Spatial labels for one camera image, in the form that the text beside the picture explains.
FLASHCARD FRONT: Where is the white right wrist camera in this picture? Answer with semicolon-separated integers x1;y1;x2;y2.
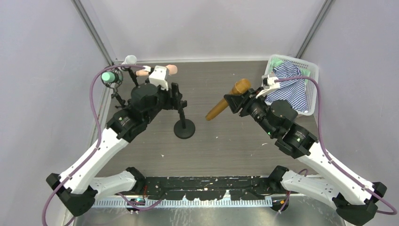
255;74;281;98

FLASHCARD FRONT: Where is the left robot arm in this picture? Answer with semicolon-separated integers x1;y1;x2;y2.
46;82;187;217

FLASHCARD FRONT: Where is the green microphone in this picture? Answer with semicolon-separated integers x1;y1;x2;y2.
101;72;117;83

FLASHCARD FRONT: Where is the white plastic basket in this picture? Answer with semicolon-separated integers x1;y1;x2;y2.
264;54;319;117

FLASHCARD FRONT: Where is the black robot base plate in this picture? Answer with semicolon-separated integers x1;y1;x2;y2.
124;176;300;201

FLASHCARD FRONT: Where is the gold microphone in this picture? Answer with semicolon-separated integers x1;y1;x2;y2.
205;78;252;121

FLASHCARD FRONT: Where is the pink microphone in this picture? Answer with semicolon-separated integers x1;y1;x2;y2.
135;65;178;76

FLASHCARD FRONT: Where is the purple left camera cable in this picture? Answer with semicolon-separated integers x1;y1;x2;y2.
41;65;166;226

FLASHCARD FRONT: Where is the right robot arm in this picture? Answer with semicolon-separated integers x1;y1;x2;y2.
224;89;387;226

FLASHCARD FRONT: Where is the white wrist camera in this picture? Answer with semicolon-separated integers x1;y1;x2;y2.
255;74;281;98
144;65;169;90

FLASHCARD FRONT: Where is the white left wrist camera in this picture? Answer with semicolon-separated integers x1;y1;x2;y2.
144;65;169;90

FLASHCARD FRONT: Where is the white microphone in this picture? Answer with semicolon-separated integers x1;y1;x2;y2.
121;55;137;68

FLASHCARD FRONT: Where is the green cloth in basket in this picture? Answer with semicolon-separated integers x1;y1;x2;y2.
270;58;311;79

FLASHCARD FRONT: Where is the aluminium frame rail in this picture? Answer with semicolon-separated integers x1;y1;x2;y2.
66;61;120;199

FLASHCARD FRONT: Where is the blue striped cloth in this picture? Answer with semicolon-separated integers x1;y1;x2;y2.
265;79;307;112

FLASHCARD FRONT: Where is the black stand with clip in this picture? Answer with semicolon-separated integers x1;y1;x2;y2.
174;110;195;139

